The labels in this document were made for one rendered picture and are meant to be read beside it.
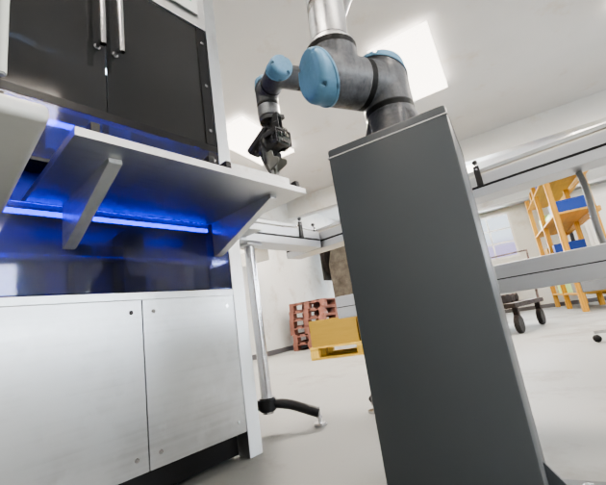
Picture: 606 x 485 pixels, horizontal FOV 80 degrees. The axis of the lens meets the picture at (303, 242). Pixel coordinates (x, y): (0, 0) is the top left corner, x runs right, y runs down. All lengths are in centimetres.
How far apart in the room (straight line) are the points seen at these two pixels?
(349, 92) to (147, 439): 108
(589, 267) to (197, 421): 146
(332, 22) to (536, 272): 120
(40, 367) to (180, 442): 46
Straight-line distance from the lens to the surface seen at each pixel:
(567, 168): 168
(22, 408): 115
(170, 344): 128
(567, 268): 166
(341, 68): 84
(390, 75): 91
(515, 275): 168
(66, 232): 118
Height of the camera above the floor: 43
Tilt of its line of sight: 13 degrees up
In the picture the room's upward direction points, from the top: 9 degrees counter-clockwise
